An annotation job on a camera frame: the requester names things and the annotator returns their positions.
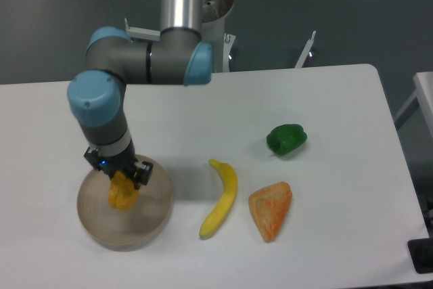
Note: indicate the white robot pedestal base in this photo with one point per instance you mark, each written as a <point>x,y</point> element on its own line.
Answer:
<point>215,12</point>

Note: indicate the orange sandwich wedge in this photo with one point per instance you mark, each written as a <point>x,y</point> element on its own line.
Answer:
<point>269,207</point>

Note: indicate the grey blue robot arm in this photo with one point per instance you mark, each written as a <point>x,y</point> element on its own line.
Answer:
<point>113,61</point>

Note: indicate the yellow banana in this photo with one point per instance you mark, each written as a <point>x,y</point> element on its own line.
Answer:
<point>221,210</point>

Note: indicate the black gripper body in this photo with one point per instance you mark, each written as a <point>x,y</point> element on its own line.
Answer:
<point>109,161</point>

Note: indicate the green pepper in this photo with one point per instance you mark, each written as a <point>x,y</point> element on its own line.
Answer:
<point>286,138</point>

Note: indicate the beige round plate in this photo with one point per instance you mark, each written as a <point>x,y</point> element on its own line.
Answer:
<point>119,217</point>

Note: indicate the white side table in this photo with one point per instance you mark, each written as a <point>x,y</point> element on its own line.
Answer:
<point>420,98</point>

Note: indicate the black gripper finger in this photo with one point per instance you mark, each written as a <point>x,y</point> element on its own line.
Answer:
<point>142,172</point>

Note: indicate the black device at table edge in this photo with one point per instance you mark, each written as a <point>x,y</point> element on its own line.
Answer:
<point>421,254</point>

